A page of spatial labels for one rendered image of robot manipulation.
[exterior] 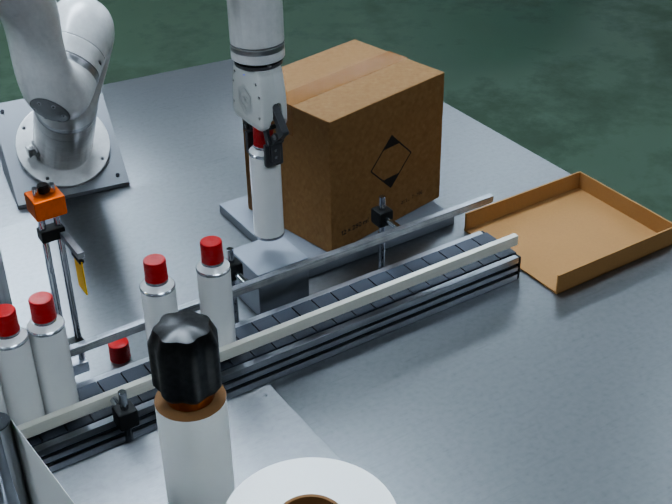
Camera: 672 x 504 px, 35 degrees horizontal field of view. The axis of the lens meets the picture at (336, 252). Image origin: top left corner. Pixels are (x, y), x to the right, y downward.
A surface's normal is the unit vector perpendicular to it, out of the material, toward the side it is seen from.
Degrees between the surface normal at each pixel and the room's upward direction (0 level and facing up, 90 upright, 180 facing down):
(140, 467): 0
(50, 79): 93
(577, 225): 0
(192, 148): 0
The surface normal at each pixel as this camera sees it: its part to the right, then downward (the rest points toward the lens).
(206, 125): -0.01, -0.84
